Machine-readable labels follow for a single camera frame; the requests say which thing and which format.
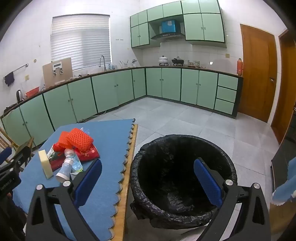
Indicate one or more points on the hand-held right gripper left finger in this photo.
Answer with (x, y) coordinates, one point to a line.
(89, 180)

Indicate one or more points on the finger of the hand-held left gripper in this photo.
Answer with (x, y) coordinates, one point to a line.
(5, 154)
(23, 153)

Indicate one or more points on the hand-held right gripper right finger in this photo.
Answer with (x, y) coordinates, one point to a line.
(207, 183)

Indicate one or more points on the black-lined trash bin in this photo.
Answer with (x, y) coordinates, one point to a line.
(175, 166)

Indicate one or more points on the wooden chair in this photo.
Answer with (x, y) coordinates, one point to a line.
(7, 139)

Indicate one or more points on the yellow sponge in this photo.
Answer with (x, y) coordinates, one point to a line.
(45, 163)

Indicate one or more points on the white plastic bottle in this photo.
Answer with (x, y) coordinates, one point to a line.
(64, 170)

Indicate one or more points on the red packet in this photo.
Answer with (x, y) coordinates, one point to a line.
(89, 154)

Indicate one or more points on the orange net sponge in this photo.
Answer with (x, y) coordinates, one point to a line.
(62, 139)
(79, 138)

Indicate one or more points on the clear plastic bottle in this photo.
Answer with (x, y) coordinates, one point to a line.
(85, 131)

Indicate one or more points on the wooden table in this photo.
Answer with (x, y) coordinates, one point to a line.
(119, 222)

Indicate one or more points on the metal electric kettle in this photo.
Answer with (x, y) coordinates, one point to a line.
(19, 95)

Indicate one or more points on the red plastic basin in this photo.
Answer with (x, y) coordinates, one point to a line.
(32, 92)

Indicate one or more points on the dark hanging towel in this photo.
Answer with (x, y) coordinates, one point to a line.
(9, 78)

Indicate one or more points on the brown cardboard sheet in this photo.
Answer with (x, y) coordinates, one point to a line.
(49, 76)

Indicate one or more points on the metal towel bar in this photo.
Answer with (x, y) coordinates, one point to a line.
(19, 68)

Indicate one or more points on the green lower kitchen cabinets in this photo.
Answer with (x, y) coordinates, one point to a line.
(161, 83)

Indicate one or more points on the green kitchen cabinets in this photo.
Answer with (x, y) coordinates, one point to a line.
(203, 25)
(161, 83)

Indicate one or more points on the wooden door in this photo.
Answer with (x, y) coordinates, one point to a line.
(286, 92)
(256, 74)

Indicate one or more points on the red thermos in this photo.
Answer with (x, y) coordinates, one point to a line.
(239, 67)

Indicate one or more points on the metal kitchen faucet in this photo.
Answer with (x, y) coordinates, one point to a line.
(103, 60)

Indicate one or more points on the utensil holder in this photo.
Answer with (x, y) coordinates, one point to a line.
(123, 64)

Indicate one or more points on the white window blind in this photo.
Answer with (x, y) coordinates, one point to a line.
(78, 41)

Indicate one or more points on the black wok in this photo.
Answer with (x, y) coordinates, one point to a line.
(177, 61)

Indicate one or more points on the white cooking pot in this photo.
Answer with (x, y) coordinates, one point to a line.
(163, 60)

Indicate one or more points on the green upper kitchen cabinets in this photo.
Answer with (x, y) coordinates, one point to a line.
(203, 25)

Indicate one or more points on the range hood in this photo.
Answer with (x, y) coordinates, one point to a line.
(168, 30)

